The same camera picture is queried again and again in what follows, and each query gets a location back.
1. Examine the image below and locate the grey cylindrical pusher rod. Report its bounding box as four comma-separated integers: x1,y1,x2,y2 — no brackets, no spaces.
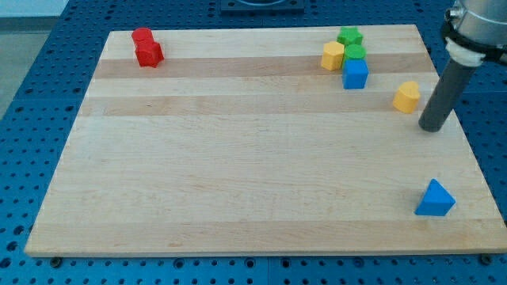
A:
418,37,485,132

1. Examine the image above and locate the yellow heart block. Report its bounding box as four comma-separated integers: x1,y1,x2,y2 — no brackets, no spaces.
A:
392,81,421,114

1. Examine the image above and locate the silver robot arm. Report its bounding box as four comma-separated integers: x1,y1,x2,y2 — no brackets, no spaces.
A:
418,0,506,132

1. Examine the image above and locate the blue triangle block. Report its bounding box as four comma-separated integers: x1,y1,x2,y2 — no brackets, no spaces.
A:
414,179,456,216

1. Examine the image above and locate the blue cube block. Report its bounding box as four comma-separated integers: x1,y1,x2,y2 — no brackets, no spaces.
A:
342,59,369,89

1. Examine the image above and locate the green cylinder block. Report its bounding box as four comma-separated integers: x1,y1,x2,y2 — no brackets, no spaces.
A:
344,44,367,61

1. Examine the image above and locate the green star block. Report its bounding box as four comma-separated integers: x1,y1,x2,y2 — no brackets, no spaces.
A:
337,26,364,46

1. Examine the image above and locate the yellow hexagon block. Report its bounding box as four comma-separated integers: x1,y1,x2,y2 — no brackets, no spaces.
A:
321,41,345,71

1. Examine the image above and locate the wooden board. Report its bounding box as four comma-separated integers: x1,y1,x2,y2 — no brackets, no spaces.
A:
25,25,506,257

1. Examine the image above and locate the red star block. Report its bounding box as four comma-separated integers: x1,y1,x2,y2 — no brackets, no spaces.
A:
135,42,164,68

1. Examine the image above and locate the red cylinder block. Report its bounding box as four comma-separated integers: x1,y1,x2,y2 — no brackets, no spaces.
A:
132,27,154,49

